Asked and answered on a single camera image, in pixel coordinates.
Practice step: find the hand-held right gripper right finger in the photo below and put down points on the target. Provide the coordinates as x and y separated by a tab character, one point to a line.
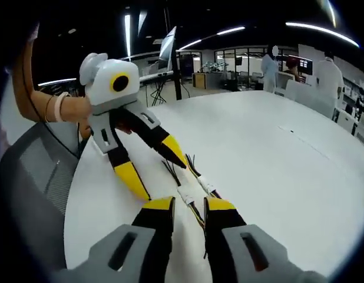
226	236

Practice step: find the grey mesh office chair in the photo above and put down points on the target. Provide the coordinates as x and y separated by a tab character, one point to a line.
37	182

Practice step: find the white desk with black legs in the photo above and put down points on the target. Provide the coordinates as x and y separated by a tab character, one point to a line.
157	78

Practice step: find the wooden cabinet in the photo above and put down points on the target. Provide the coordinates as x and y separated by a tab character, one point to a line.
201	80

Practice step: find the dark monitor with red screen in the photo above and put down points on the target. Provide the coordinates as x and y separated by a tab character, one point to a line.
305	66

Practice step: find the person's left hand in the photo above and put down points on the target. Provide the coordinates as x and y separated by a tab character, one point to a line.
77	109

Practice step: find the long curved ceiling light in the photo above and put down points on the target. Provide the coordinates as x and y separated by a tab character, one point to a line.
320	31

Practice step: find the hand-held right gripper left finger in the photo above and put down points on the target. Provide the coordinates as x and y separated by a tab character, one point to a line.
146	233

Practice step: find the shelf with white boxes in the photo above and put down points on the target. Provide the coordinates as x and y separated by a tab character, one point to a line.
357	94

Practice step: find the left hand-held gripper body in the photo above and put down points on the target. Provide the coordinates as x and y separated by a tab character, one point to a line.
105	91

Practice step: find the tilted computer monitor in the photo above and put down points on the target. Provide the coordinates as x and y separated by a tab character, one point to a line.
167	50

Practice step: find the straight ceiling light strip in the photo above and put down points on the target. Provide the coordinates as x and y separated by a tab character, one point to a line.
230	30
127	36

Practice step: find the white office chair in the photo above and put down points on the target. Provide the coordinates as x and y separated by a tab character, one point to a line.
305	94

